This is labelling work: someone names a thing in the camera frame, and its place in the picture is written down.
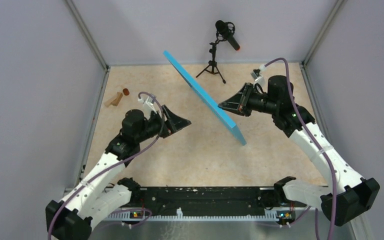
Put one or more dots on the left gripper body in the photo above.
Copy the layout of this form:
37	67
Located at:
154	125

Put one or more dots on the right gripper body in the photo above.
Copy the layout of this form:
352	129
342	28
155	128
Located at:
260	102

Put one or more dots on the wooden picture frame blue edge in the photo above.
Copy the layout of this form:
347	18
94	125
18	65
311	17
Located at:
223	117

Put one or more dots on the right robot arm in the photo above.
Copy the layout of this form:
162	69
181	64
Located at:
348	194

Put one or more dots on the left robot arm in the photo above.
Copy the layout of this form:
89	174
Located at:
75	216

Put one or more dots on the small brown cylinder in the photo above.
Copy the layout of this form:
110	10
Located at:
126	91

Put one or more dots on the wooden block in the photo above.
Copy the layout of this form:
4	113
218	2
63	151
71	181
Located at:
117	99
108	102

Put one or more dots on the black microphone on tripod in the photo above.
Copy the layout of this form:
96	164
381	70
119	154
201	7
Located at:
224	33

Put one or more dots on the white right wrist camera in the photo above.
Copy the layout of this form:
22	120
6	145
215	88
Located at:
257	75

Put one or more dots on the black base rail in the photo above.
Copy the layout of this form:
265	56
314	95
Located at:
213	201

